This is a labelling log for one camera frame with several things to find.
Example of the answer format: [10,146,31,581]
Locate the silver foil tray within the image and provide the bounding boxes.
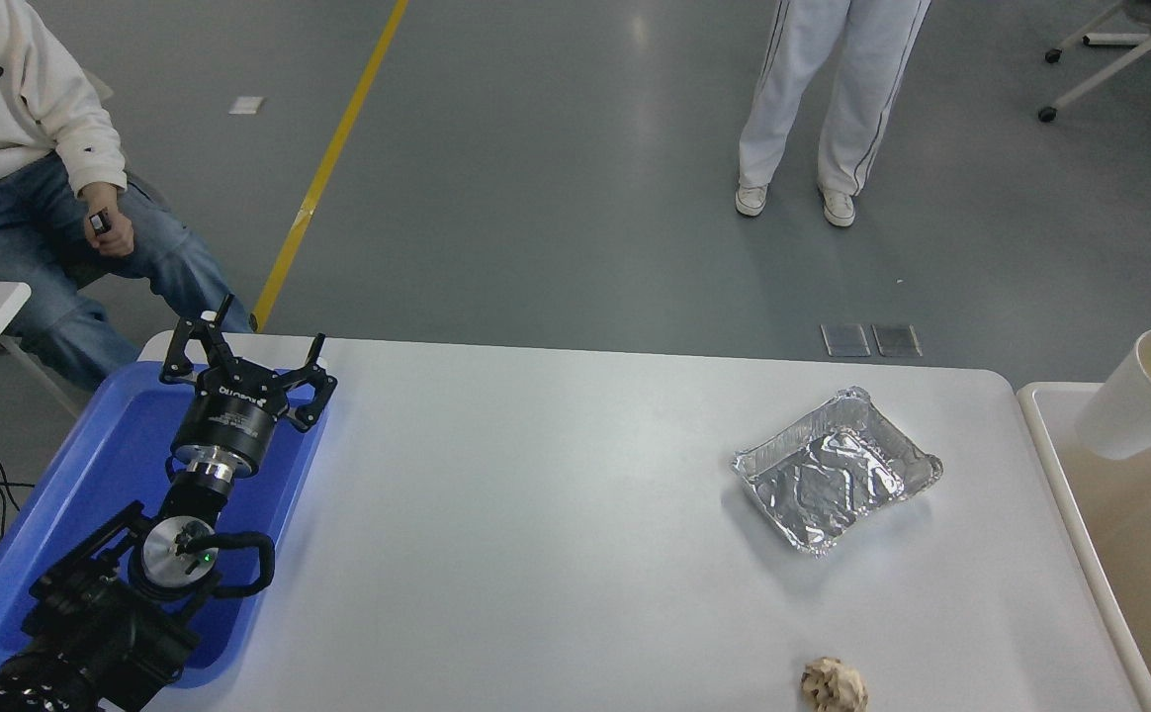
[732,386,943,555]

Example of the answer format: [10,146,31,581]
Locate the white-framed rolling chair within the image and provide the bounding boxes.
[1037,0,1151,125]

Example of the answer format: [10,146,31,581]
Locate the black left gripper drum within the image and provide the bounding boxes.
[171,362,291,480]

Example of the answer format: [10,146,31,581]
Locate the person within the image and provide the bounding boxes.
[0,0,252,392]
[735,0,932,228]

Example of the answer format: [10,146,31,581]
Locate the blue plastic tray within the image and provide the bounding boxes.
[0,360,329,688]

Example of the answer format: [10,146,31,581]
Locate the person's left hand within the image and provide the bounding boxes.
[81,184,136,259]

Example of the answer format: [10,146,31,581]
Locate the white paper cup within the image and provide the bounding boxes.
[1075,328,1151,461]

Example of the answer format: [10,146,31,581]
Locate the crumpled tan paper ball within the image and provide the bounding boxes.
[800,658,870,712]

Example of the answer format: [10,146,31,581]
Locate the large pale bin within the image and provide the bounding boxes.
[1016,382,1151,712]

